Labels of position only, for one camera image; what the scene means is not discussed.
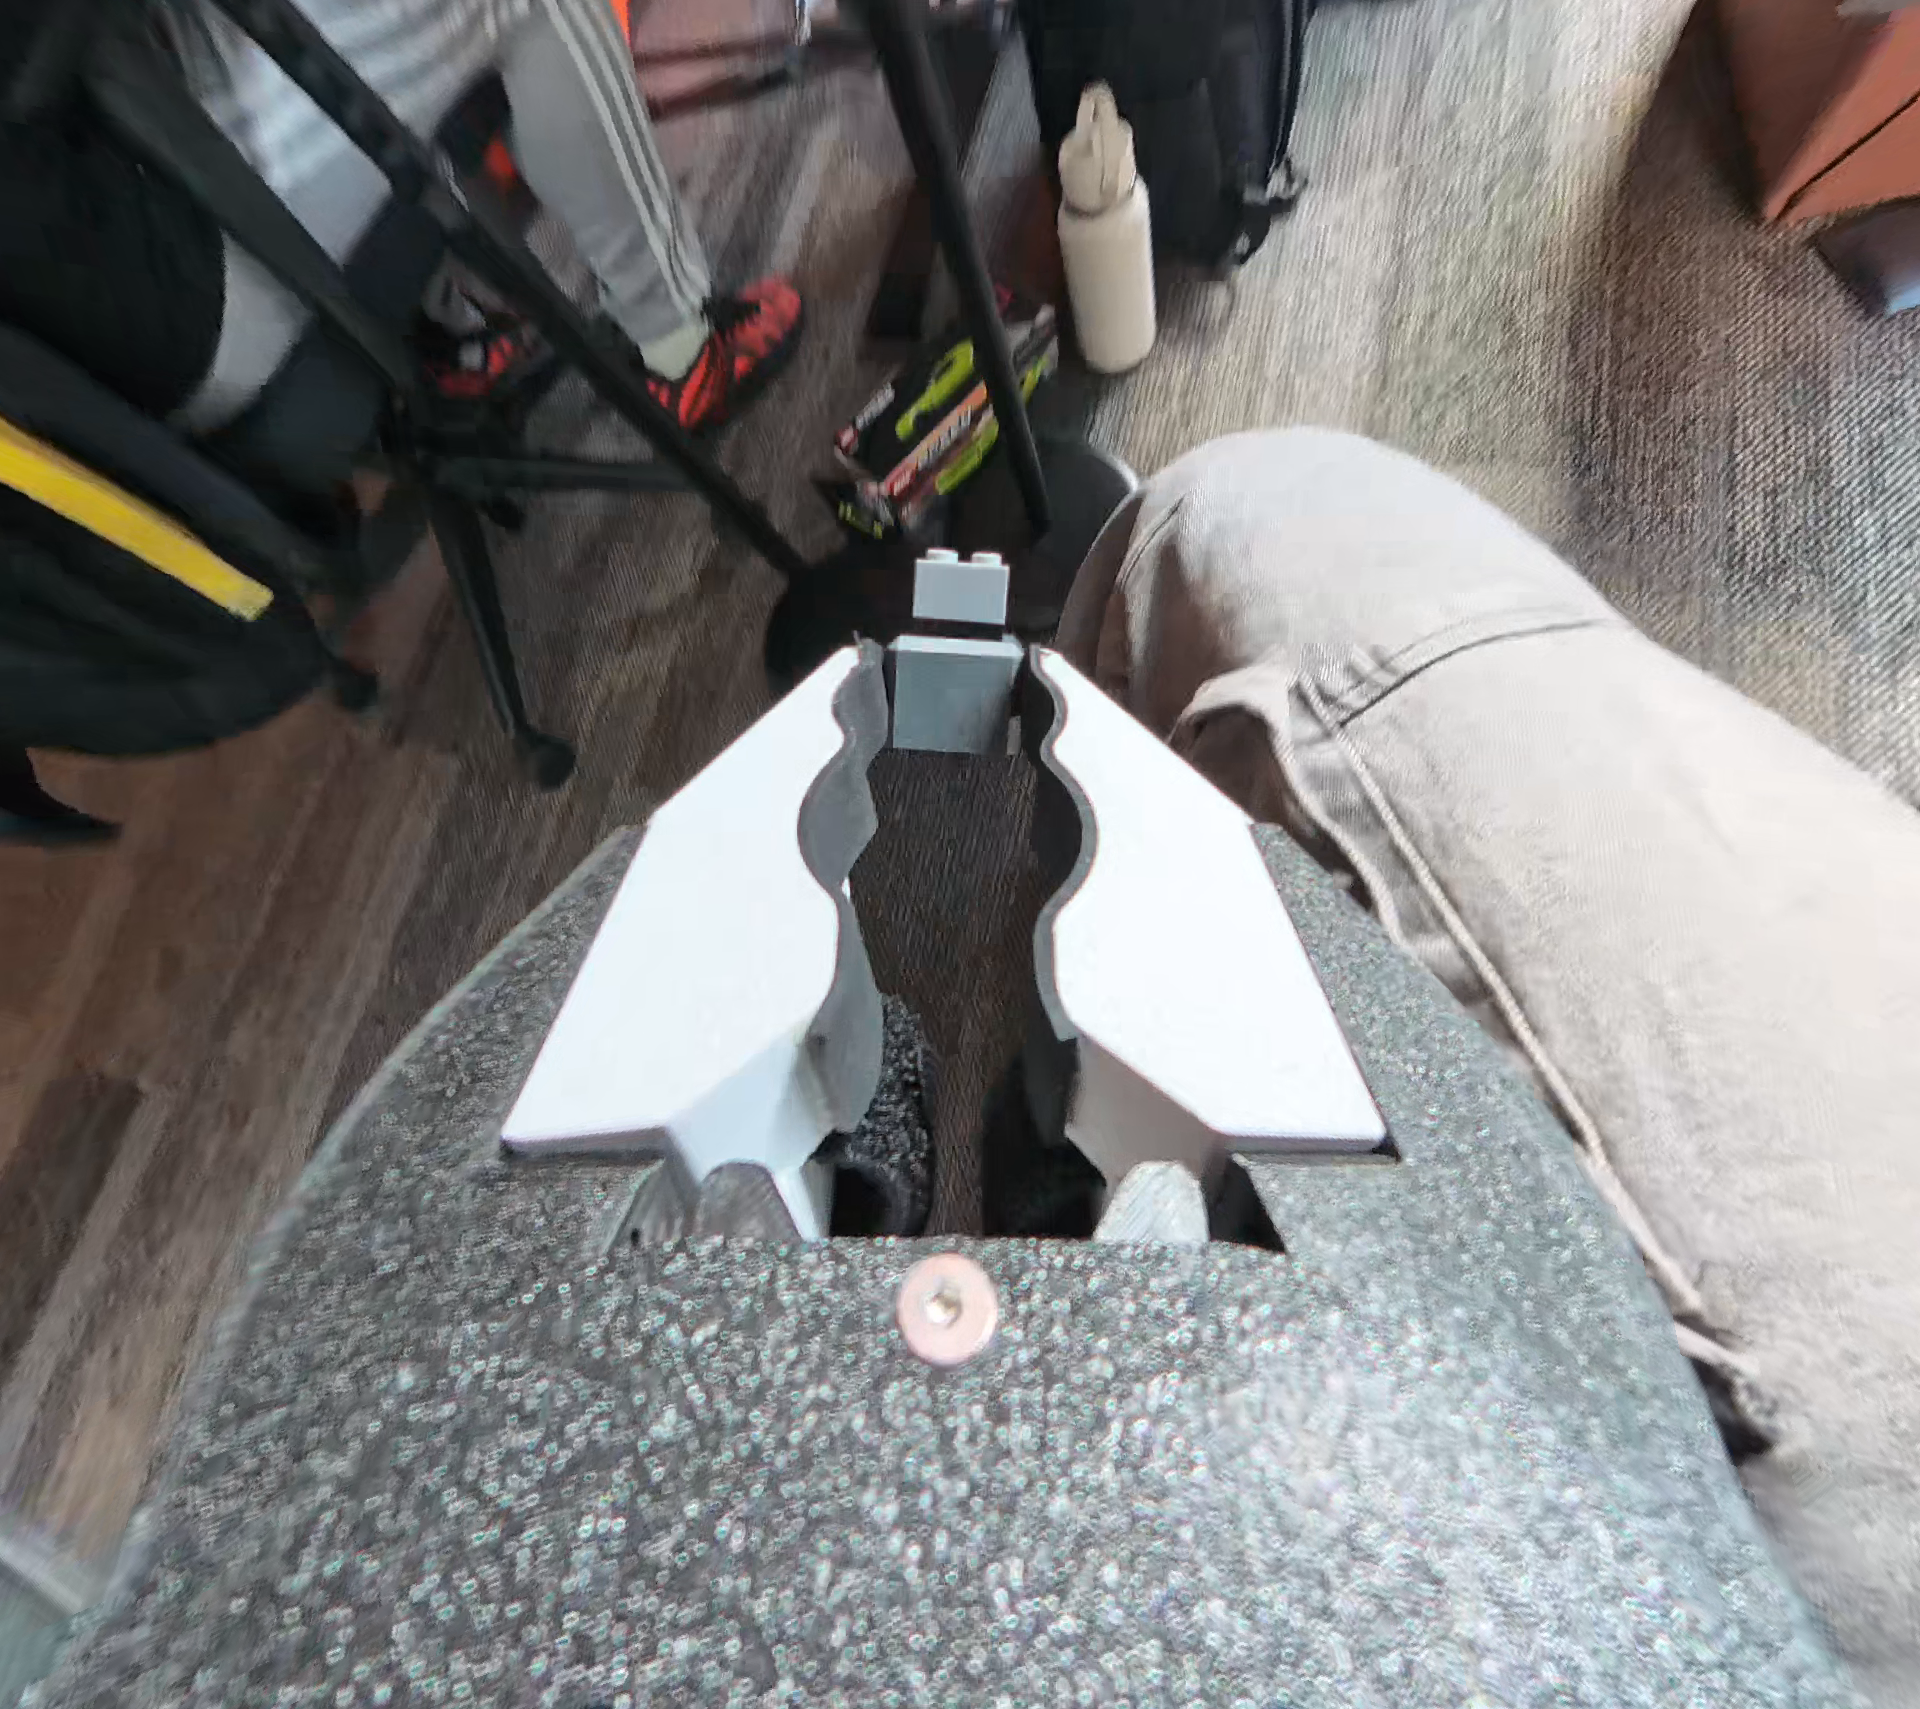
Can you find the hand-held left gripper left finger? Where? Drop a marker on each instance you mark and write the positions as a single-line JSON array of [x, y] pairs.
[[690, 976]]

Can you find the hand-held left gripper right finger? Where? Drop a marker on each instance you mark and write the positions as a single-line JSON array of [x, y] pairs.
[[1200, 976]]

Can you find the grey lego assembly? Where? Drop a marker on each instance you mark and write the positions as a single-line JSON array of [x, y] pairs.
[[952, 689]]

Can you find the person's right leg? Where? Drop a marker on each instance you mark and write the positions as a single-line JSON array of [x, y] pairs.
[[1575, 839]]

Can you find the person's leg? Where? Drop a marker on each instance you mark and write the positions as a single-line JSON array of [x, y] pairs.
[[1575, 839], [584, 149]]

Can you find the white water bottle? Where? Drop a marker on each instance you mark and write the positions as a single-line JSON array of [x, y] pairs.
[[1107, 254]]

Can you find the black tripod stand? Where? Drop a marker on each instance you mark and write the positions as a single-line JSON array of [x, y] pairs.
[[451, 285]]

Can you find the black bag yellow stripe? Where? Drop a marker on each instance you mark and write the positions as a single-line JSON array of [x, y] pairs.
[[104, 238]]

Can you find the black backpack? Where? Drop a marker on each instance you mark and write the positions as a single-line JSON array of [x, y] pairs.
[[1184, 15]]

